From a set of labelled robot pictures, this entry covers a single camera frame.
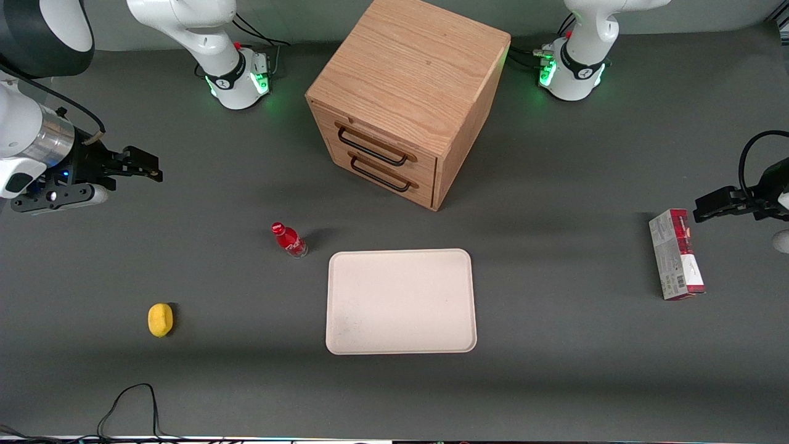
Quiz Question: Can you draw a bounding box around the beige rectangular tray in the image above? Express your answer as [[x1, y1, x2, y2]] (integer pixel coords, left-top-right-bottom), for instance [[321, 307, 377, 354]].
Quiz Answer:
[[325, 249, 478, 356]]

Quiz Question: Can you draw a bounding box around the black left arm base cable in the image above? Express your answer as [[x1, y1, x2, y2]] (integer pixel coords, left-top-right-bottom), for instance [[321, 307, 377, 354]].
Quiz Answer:
[[509, 12, 577, 72]]

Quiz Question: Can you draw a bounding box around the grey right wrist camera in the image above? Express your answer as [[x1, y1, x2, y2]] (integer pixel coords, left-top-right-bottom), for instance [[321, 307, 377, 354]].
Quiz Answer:
[[11, 184, 110, 216]]

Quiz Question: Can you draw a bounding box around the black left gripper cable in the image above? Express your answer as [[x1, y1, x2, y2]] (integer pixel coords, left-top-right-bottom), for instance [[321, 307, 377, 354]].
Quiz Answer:
[[738, 130, 789, 198]]

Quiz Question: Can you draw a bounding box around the red coke bottle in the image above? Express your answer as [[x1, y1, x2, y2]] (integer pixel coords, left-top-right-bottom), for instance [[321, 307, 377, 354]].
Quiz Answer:
[[271, 222, 308, 258]]

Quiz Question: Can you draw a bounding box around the black metal drawer handle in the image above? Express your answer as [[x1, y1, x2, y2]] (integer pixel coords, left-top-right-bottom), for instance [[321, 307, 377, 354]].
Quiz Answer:
[[348, 152, 420, 194], [335, 123, 419, 168]]

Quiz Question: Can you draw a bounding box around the wooden drawer front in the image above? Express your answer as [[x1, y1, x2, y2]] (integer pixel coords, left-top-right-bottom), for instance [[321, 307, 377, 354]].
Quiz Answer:
[[310, 102, 439, 186], [322, 131, 438, 211]]

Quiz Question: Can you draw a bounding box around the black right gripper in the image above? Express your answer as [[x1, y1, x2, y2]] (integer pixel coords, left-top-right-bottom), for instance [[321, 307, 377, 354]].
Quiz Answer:
[[59, 139, 165, 192]]

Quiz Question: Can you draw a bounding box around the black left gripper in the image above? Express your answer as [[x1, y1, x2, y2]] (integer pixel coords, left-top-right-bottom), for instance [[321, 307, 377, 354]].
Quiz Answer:
[[693, 157, 789, 224]]

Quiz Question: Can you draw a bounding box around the black right arm base cable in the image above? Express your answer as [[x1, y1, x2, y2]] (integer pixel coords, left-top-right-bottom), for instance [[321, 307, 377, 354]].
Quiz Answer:
[[233, 12, 291, 78]]

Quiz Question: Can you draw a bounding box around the red and grey carton box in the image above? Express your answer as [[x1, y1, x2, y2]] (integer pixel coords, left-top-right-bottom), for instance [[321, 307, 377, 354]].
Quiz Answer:
[[648, 208, 706, 301]]

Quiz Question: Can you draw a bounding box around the black arm base cable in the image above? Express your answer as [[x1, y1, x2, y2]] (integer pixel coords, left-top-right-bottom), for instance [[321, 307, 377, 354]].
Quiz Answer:
[[233, 12, 291, 78], [509, 12, 577, 72]]

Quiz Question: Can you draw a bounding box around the yellow lemon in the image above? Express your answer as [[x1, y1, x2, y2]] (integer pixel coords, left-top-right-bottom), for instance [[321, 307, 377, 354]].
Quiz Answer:
[[147, 303, 174, 338]]

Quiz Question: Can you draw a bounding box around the black looped table cable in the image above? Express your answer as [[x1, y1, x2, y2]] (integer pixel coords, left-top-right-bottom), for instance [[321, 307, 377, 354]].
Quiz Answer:
[[96, 383, 186, 442]]

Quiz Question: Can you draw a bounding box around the wooden drawer cabinet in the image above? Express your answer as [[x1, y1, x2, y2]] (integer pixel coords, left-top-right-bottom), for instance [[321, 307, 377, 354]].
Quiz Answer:
[[305, 0, 512, 212]]

